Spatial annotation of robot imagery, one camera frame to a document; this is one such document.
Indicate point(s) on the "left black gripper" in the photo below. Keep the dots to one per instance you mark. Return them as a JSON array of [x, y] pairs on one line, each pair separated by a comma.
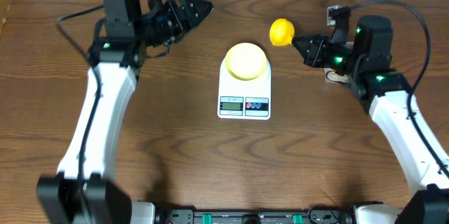
[[191, 18]]

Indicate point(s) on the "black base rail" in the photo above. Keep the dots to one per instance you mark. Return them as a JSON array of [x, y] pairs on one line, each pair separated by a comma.
[[319, 215]]

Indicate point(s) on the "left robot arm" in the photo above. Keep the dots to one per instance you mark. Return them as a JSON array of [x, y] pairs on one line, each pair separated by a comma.
[[83, 188]]

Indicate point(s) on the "yellow bowl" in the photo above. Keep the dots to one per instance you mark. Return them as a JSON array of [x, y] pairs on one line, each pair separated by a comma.
[[245, 61]]

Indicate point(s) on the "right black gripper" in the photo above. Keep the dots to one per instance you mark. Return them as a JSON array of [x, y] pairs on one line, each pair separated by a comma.
[[313, 57]]

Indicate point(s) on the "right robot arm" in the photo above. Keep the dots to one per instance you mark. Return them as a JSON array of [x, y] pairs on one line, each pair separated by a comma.
[[387, 98]]

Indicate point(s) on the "yellow measuring scoop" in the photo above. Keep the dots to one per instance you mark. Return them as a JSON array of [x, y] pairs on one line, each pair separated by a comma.
[[281, 32]]

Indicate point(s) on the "clear plastic container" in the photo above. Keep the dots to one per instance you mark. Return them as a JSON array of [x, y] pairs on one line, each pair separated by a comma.
[[336, 76]]

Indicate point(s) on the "white digital kitchen scale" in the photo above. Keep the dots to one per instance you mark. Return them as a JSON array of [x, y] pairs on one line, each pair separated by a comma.
[[239, 99]]

